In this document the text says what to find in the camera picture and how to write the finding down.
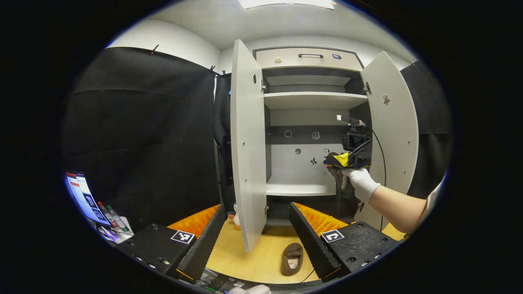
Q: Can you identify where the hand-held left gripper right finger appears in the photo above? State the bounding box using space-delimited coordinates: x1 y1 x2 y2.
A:
289 202 403 283

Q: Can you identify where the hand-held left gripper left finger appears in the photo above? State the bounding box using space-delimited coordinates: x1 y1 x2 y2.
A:
118 203 226 283

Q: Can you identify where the brown fuzzy shoe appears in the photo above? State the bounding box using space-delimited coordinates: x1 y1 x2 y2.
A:
327 152 342 182
281 243 304 276

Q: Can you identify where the grey cabinet door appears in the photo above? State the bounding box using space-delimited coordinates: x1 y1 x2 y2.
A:
230 39 268 254
353 51 420 231

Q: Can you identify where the grey shoe cabinet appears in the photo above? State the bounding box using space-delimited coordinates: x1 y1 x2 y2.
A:
230 39 420 254

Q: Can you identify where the beige cabinet drawer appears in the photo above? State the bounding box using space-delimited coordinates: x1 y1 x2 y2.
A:
254 47 364 71

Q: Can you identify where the white and orange figurine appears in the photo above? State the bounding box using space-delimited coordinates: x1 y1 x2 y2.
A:
227 203 241 231

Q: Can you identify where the small red cap bottle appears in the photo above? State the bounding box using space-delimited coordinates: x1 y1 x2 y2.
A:
97 201 119 228

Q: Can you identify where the black backdrop cloth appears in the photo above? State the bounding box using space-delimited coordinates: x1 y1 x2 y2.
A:
61 46 454 233

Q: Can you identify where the lit tablet screen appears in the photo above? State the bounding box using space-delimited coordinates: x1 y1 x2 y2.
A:
65 171 111 227

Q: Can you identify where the long ceiling light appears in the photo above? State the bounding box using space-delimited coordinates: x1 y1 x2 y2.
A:
237 0 336 11

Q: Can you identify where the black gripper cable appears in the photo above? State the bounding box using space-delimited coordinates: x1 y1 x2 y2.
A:
365 125 388 233

